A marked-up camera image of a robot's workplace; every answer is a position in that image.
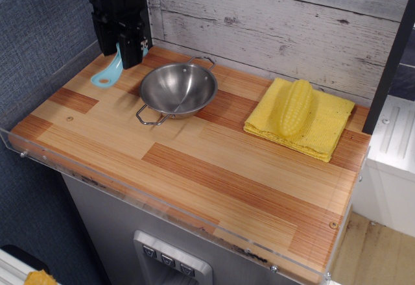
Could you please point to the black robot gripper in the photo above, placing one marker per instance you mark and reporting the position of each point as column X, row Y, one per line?
column 116, row 23

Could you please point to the light blue dish brush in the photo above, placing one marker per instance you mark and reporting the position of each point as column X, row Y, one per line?
column 110, row 75

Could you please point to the small steel pan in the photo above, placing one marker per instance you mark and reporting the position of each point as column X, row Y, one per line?
column 178, row 90

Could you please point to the grey toy fridge cabinet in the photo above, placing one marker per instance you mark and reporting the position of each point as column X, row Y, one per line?
column 111, row 222

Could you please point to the yellow toy corn cob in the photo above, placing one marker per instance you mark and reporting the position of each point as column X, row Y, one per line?
column 294, row 108

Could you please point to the folded yellow cloth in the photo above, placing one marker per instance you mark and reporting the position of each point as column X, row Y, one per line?
column 321, row 131

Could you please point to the silver dispenser button panel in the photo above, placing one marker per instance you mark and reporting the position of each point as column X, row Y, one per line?
column 162, row 263

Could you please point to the yellow object at corner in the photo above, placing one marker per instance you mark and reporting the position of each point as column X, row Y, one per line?
column 39, row 278

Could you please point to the white ridged counter unit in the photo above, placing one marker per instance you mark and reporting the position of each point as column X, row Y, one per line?
column 385, row 189

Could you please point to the black left frame post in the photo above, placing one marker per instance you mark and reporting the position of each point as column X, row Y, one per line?
column 143, row 24

